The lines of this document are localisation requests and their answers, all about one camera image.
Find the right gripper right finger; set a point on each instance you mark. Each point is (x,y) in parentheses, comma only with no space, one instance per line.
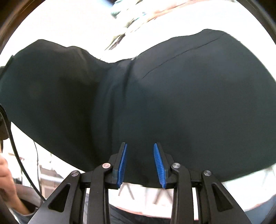
(198,197)

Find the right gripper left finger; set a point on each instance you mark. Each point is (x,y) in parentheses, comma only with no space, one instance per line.
(83,198)

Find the black long-sleeve jacket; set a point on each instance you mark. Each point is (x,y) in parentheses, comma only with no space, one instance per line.
(205,98)

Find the person's left hand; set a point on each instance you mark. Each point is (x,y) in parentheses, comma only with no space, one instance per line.
(8,190)

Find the patterned white bed blanket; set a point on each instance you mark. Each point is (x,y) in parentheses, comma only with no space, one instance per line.
(123,30)

